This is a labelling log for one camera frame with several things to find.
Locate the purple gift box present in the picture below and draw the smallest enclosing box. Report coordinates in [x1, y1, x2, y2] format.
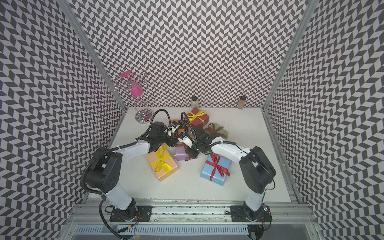
[174, 142, 191, 161]

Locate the blue gift box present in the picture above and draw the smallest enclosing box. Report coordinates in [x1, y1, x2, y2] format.
[200, 152, 232, 186]

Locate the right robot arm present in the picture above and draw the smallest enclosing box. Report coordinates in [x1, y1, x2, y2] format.
[186, 125, 276, 223]

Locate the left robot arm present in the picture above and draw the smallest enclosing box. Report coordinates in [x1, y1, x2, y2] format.
[81, 121, 180, 222]

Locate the yellow ribbon on peach box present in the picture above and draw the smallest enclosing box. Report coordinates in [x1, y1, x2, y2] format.
[151, 145, 173, 177]

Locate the orange gift box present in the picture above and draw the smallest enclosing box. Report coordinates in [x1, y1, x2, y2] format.
[172, 120, 188, 136]

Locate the brown ribbon on green box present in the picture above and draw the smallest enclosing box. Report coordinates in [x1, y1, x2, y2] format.
[204, 123, 228, 140]

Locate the maroon gift box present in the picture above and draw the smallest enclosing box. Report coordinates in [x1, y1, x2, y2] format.
[185, 108, 210, 128]

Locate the green gift box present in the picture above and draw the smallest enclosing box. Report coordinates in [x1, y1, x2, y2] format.
[215, 123, 229, 137]

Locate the peach gift box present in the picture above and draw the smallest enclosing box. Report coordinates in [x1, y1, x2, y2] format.
[146, 145, 179, 182]

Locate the yellow ribbon on maroon box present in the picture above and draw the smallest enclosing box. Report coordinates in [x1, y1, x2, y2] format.
[185, 110, 208, 127]

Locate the white spice shaker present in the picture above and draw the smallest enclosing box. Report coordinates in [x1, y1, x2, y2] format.
[191, 96, 199, 109]

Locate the brown spice shaker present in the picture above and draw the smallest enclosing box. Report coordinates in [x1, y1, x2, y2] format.
[238, 96, 246, 110]

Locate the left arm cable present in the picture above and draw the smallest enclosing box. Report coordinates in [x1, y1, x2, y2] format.
[136, 108, 172, 142]

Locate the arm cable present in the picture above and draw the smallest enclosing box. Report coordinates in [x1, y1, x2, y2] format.
[179, 111, 200, 152]
[136, 108, 172, 142]

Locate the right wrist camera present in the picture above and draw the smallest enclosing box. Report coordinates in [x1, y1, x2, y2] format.
[178, 132, 195, 148]

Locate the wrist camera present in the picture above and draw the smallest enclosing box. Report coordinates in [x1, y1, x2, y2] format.
[171, 120, 181, 133]
[178, 132, 195, 148]

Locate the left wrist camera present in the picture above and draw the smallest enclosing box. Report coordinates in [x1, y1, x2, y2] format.
[171, 120, 181, 133]

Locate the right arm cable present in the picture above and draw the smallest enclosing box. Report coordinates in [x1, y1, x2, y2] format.
[179, 111, 200, 152]

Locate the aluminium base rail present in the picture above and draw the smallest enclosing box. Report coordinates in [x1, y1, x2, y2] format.
[66, 198, 318, 225]

